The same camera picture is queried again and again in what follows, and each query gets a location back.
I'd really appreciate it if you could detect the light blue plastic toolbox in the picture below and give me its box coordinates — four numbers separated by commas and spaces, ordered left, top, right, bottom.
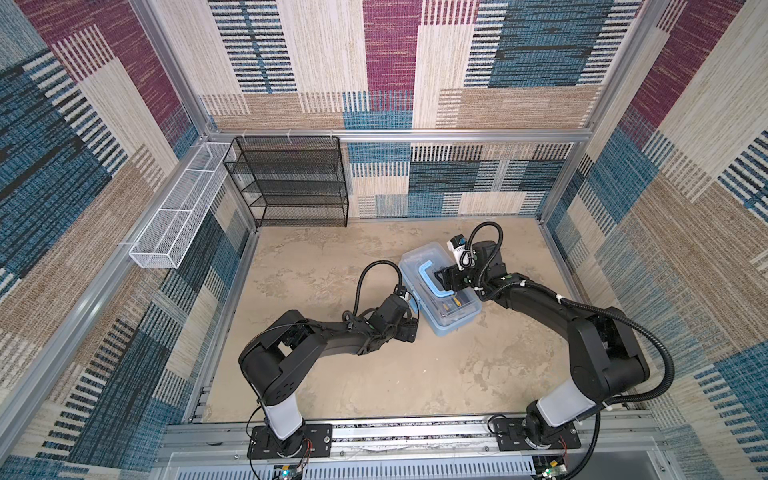
399, 242, 482, 337

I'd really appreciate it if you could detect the yellow black utility knife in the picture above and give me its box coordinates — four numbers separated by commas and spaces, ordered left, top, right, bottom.
437, 296, 468, 323

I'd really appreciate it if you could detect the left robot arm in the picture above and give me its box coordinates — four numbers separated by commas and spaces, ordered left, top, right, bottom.
238, 260, 418, 457

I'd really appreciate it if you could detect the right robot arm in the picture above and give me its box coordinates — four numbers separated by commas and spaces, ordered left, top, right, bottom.
435, 221, 676, 449

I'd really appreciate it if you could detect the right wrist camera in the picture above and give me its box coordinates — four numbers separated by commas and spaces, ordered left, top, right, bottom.
447, 234, 474, 270

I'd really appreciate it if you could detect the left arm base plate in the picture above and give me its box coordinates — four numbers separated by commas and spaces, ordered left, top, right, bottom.
247, 423, 333, 460

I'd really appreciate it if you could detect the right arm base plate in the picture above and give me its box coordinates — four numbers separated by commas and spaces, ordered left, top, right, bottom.
486, 415, 582, 452

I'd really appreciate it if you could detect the black wire mesh shelf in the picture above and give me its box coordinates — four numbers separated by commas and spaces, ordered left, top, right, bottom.
223, 136, 349, 227

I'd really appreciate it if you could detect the aluminium front rail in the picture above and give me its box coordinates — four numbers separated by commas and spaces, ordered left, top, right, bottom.
149, 410, 685, 479

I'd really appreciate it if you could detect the white wire mesh basket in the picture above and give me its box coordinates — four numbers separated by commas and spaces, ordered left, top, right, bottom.
129, 142, 229, 269

